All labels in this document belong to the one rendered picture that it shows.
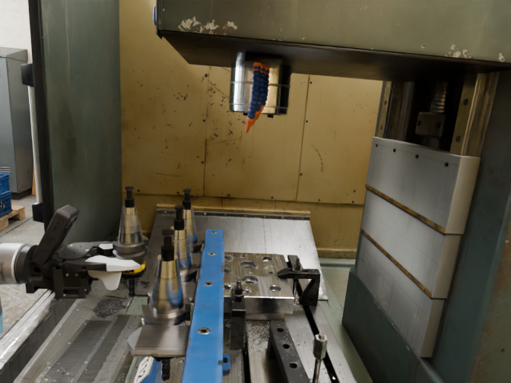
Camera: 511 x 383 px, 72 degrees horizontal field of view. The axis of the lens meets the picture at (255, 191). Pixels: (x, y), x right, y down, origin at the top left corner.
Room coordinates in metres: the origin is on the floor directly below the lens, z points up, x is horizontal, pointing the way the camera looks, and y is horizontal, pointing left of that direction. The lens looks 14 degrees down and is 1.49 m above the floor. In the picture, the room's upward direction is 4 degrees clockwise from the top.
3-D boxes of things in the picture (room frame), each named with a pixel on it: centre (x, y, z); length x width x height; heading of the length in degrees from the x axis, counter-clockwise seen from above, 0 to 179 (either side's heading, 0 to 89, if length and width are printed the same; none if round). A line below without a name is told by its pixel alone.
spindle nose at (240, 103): (0.95, 0.01, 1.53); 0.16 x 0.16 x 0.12
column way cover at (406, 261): (1.00, -0.43, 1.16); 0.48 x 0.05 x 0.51; 6
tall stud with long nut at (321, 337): (0.65, -0.16, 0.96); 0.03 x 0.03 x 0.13
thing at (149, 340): (0.36, 0.10, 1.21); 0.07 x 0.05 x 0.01; 96
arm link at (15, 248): (0.59, 0.43, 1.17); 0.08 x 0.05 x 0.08; 6
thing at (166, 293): (0.41, 0.11, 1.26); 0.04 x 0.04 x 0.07
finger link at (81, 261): (0.58, 0.29, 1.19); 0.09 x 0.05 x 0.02; 82
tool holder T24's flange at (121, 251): (0.61, 0.23, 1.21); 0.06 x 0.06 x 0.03
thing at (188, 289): (0.47, 0.11, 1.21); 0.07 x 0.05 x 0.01; 96
